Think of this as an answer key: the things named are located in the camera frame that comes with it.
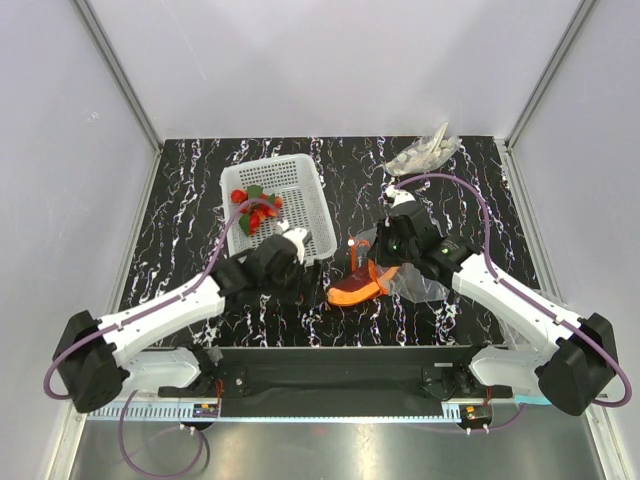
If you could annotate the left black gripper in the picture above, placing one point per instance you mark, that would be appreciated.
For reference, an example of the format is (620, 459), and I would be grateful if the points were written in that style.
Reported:
(310, 291)

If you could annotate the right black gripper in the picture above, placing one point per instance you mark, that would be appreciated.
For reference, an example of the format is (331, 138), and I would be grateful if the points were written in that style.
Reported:
(384, 228)

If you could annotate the clear zip bag orange zipper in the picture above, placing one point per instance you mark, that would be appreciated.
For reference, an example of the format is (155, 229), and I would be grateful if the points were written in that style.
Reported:
(408, 283)

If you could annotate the red orange papaya slice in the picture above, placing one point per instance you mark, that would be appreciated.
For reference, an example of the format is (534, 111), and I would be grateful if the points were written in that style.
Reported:
(364, 283)

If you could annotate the red strawberry bunch with leaves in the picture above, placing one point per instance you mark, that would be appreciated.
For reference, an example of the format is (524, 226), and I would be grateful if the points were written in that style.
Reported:
(254, 215)

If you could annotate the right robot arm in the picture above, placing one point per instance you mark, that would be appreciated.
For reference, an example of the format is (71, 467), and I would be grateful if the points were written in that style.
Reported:
(570, 359)

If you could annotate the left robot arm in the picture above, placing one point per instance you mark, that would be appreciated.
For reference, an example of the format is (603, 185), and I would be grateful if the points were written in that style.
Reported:
(92, 354)

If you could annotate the clear bag of white pieces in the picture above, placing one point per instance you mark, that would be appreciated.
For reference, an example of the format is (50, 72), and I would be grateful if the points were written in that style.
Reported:
(426, 154)

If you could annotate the white plastic basket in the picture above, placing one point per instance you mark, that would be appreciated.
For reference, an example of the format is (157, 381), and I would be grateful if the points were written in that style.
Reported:
(295, 179)

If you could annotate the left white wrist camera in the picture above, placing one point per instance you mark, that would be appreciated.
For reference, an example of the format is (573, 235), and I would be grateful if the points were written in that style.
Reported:
(298, 236)

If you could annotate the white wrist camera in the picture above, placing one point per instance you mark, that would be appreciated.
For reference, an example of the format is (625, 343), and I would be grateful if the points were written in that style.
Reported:
(397, 197)
(298, 236)

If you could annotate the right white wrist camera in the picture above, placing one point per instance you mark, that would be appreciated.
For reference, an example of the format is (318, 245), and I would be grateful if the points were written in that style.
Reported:
(397, 197)

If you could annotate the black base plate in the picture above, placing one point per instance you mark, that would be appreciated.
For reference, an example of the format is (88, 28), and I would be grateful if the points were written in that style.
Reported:
(311, 380)

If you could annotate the right aluminium frame post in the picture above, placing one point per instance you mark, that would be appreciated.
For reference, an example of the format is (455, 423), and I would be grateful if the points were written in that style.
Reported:
(561, 51)

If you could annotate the aluminium frame post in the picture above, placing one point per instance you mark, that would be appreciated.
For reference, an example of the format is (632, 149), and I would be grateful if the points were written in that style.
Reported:
(100, 38)
(561, 51)

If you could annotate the white slotted cable duct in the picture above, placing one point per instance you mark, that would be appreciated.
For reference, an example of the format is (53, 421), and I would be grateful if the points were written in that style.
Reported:
(199, 413)

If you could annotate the left aluminium frame post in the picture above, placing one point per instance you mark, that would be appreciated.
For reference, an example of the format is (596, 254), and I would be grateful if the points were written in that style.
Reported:
(100, 38)

